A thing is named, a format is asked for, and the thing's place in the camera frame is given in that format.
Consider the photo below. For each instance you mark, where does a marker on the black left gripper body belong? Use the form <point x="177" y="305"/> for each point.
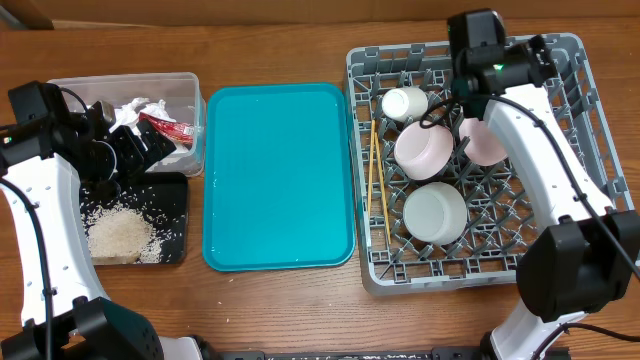
<point x="103" y="173"/>

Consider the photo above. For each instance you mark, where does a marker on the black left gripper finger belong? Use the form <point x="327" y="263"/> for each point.
<point x="129" y="151"/>
<point x="157" y="145"/>

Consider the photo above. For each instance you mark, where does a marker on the red sauce packet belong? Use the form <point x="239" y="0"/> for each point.
<point x="178" y="132"/>

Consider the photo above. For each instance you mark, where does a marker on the white napkin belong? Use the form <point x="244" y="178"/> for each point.
<point x="127" y="115"/>

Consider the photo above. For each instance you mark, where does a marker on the cooked white rice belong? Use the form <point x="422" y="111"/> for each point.
<point x="130" y="228"/>

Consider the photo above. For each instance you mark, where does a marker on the white cup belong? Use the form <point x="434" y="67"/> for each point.
<point x="400" y="104"/>

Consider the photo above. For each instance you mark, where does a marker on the pink small bowl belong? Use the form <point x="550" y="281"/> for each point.
<point x="423" y="153"/>

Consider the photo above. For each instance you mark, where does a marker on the grey bowl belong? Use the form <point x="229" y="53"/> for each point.
<point x="435" y="213"/>

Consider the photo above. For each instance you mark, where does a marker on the pink plate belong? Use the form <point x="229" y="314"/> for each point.
<point x="483" y="148"/>

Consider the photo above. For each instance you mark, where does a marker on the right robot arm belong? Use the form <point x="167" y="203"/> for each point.
<point x="585" y="252"/>

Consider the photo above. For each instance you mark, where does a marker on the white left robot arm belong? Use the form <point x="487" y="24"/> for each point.
<point x="66" y="313"/>

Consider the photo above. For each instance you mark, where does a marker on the grey dishwasher rack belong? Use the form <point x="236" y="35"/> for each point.
<point x="500" y="223"/>

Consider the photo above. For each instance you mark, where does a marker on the black tray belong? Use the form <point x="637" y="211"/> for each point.
<point x="173" y="191"/>

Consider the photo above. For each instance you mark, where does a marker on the clear plastic bin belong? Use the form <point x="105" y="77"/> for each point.
<point x="182" y="98"/>

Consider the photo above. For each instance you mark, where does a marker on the teal plastic tray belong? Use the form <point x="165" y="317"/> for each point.
<point x="278" y="190"/>

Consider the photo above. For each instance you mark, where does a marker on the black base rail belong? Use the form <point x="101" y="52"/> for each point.
<point x="439" y="353"/>

